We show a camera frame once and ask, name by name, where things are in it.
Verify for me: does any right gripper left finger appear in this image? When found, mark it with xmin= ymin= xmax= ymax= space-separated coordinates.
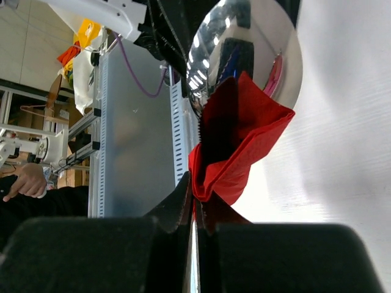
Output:
xmin=146 ymin=172 xmax=192 ymax=292

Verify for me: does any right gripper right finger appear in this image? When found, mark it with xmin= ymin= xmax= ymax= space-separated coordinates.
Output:
xmin=194 ymin=195 xmax=250 ymax=292

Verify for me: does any red paper napkin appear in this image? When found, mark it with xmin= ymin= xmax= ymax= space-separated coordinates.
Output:
xmin=189 ymin=73 xmax=295 ymax=205

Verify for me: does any green handled spoon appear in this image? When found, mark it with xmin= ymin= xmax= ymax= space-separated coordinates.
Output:
xmin=186 ymin=0 xmax=303 ymax=117

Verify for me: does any dark blue knife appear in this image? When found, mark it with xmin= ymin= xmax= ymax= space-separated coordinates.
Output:
xmin=199 ymin=77 xmax=239 ymax=168

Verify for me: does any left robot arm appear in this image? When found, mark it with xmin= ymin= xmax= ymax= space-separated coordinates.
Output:
xmin=46 ymin=1 xmax=186 ymax=76

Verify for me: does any person's hand in background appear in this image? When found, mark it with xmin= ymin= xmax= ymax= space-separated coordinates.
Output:
xmin=3 ymin=163 xmax=47 ymax=202

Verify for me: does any white slotted cable duct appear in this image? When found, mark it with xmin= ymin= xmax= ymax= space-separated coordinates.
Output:
xmin=170 ymin=82 xmax=190 ymax=185

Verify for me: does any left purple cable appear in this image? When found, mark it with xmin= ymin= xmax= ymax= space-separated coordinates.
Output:
xmin=114 ymin=32 xmax=169 ymax=99

